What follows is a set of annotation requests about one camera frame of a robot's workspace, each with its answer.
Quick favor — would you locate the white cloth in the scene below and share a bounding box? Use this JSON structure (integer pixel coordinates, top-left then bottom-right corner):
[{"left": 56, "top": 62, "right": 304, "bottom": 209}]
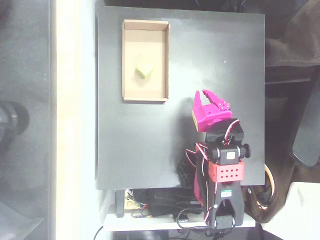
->
[{"left": 262, "top": 181, "right": 320, "bottom": 240}]

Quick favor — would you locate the black power cable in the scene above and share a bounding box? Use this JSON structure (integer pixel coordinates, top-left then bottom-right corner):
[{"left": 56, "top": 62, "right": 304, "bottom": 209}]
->
[{"left": 93, "top": 224, "right": 104, "bottom": 240}]

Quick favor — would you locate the small tan board with wires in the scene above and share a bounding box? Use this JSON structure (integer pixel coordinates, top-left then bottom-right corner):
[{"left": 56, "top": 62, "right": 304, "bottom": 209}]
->
[{"left": 124, "top": 191, "right": 151, "bottom": 218}]

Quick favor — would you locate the black clamp post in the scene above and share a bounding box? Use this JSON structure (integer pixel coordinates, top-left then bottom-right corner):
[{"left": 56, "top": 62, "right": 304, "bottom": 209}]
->
[{"left": 115, "top": 189, "right": 125, "bottom": 218}]

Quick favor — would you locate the white shelf board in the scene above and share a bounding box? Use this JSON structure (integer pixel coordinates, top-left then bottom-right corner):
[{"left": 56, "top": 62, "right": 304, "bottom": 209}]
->
[{"left": 103, "top": 212, "right": 256, "bottom": 232}]

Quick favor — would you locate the brown jacket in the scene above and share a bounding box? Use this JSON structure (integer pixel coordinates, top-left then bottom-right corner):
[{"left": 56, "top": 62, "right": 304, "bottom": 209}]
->
[{"left": 237, "top": 0, "right": 320, "bottom": 225}]

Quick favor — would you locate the small black adapter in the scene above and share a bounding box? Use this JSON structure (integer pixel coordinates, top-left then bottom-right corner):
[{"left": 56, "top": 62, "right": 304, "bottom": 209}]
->
[{"left": 173, "top": 212, "right": 190, "bottom": 223}]

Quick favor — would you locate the orange cable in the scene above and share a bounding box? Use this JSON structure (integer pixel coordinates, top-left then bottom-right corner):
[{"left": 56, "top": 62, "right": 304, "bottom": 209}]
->
[{"left": 264, "top": 164, "right": 276, "bottom": 213}]

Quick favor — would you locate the green cube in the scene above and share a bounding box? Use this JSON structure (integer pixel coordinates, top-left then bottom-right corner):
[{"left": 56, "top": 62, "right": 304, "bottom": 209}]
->
[{"left": 134, "top": 62, "right": 155, "bottom": 79}]

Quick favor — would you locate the shallow cardboard box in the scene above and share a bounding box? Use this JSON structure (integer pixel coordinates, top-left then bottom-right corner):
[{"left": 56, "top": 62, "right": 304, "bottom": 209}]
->
[{"left": 121, "top": 19, "right": 171, "bottom": 103}]

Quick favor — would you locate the black cable bundle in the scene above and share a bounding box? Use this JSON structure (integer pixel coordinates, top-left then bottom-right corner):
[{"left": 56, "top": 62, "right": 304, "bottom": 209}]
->
[{"left": 144, "top": 188, "right": 203, "bottom": 218}]

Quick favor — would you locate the grey office chair armrest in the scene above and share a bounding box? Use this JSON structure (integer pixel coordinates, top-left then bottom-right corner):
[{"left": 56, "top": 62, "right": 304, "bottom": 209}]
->
[{"left": 287, "top": 72, "right": 320, "bottom": 167}]

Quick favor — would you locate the black honeycomb arm base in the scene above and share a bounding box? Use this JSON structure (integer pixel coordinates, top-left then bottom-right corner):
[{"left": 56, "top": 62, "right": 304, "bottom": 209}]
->
[{"left": 176, "top": 156, "right": 197, "bottom": 190}]

